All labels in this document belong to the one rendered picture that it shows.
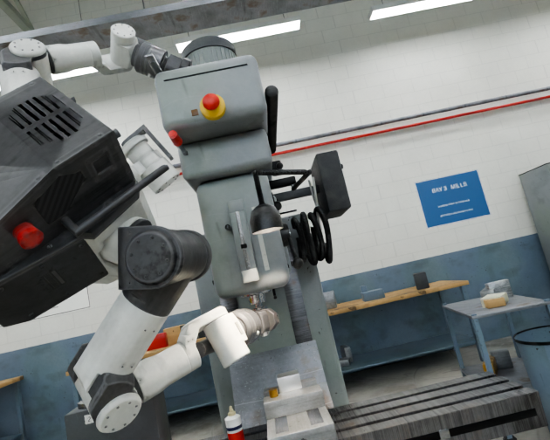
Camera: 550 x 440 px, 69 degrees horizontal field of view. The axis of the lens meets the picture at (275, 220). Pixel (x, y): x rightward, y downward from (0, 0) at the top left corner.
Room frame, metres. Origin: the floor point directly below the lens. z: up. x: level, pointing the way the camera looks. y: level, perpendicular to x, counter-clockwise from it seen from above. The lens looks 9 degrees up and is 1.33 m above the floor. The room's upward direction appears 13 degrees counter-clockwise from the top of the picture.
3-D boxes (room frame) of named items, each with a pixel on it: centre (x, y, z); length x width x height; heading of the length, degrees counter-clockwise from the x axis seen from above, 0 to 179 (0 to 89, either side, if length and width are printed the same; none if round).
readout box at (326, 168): (1.45, -0.23, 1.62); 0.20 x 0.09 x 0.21; 2
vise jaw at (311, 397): (1.08, 0.05, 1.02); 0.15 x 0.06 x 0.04; 94
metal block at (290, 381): (1.13, 0.06, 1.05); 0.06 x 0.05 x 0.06; 94
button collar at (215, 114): (0.90, 0.09, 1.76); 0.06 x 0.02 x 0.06; 92
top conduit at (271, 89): (1.17, -0.05, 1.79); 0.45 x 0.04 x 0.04; 2
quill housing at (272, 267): (1.14, 0.10, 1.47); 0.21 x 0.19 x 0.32; 92
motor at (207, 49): (1.38, 0.11, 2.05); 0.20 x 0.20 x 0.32
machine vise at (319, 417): (1.10, 0.06, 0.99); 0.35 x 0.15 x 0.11; 4
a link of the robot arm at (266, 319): (1.05, 0.12, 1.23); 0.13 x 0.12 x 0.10; 72
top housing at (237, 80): (1.15, 0.10, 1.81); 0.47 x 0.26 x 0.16; 2
